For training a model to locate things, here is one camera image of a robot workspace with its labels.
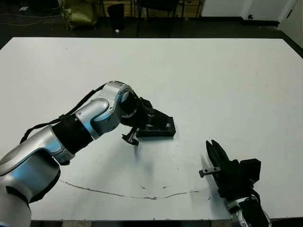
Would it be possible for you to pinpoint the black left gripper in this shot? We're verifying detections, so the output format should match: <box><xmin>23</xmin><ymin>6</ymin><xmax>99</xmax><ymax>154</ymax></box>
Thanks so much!
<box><xmin>121</xmin><ymin>96</ymin><xmax>152</xmax><ymax>145</ymax></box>

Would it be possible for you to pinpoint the black waste bin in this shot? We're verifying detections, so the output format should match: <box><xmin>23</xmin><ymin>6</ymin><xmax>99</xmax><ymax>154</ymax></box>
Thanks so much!
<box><xmin>107</xmin><ymin>3</ymin><xmax>125</xmax><ymax>31</ymax></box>

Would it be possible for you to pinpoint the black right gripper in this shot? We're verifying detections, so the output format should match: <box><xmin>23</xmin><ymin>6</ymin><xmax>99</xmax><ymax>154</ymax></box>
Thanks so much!
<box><xmin>198</xmin><ymin>140</ymin><xmax>253</xmax><ymax>200</ymax></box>

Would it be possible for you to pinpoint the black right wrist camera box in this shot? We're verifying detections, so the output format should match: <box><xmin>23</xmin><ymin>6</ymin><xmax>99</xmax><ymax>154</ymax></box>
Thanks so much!
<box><xmin>240</xmin><ymin>158</ymin><xmax>262</xmax><ymax>183</ymax></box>

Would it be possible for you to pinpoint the black metal chair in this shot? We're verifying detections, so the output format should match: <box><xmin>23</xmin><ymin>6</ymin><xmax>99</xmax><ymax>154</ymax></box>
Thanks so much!
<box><xmin>135</xmin><ymin>0</ymin><xmax>186</xmax><ymax>38</ymax></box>

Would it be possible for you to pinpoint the white door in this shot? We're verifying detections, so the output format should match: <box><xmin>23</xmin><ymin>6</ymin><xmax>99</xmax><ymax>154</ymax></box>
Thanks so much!
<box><xmin>278</xmin><ymin>0</ymin><xmax>303</xmax><ymax>48</ymax></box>

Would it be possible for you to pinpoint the yellow-green plastic bag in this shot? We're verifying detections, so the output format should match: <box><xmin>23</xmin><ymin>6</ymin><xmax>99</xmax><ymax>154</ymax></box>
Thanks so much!
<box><xmin>59</xmin><ymin>0</ymin><xmax>98</xmax><ymax>31</ymax></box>

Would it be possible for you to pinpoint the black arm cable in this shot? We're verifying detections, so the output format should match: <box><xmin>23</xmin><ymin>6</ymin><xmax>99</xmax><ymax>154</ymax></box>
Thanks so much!
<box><xmin>249</xmin><ymin>186</ymin><xmax>261</xmax><ymax>204</ymax></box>
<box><xmin>20</xmin><ymin>86</ymin><xmax>105</xmax><ymax>144</ymax></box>

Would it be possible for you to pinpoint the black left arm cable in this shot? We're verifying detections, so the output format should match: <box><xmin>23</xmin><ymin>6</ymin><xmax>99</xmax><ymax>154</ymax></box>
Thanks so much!
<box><xmin>20</xmin><ymin>86</ymin><xmax>105</xmax><ymax>144</ymax></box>

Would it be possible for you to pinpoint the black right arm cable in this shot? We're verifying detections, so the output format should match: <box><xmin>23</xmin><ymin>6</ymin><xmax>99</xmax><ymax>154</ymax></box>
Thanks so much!
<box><xmin>249</xmin><ymin>186</ymin><xmax>261</xmax><ymax>204</ymax></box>

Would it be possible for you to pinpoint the thin light floor cable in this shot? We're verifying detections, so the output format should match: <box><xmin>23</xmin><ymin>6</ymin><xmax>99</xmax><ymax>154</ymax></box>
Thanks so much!
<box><xmin>0</xmin><ymin>11</ymin><xmax>63</xmax><ymax>26</ymax></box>

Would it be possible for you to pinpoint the black printed box lid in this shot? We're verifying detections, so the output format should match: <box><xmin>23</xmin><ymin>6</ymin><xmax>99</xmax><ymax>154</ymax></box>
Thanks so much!
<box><xmin>136</xmin><ymin>117</ymin><xmax>177</xmax><ymax>139</ymax></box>

